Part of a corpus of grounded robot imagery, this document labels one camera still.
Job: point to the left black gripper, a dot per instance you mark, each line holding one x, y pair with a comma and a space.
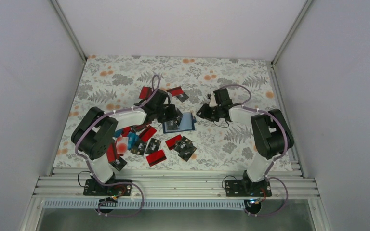
172, 113

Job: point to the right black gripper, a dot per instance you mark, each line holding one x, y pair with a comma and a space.
204, 114

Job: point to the black VIP card front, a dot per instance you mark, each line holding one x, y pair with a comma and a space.
170, 126

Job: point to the blue card holder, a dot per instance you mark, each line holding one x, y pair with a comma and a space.
187, 123

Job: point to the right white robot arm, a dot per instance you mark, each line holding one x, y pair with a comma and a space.
271, 133

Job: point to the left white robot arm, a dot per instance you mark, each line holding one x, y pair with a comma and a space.
94, 134

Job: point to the red card far left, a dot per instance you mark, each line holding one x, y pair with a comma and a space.
145, 93

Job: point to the red card left cluster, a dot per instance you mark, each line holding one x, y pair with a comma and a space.
147, 134

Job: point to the red black stripe card far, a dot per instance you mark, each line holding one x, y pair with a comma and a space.
176, 92

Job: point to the red card centre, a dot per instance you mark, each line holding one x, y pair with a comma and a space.
171, 143

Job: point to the blue card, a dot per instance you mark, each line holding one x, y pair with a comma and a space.
132, 139

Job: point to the red card under VIP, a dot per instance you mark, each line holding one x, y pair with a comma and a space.
156, 158

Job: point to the white red spot card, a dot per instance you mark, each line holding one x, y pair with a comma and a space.
121, 145

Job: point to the black card near base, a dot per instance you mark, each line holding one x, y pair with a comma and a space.
118, 163

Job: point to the floral table mat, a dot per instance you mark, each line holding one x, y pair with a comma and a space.
112, 82

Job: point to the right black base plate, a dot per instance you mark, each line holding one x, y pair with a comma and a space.
239, 188

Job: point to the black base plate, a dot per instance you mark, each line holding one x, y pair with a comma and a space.
239, 188
93, 188

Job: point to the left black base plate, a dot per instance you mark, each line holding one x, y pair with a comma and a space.
93, 188

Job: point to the aluminium rail frame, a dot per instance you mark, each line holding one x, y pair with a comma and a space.
175, 184

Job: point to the grey perforated cable duct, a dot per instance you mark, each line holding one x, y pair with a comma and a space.
88, 203

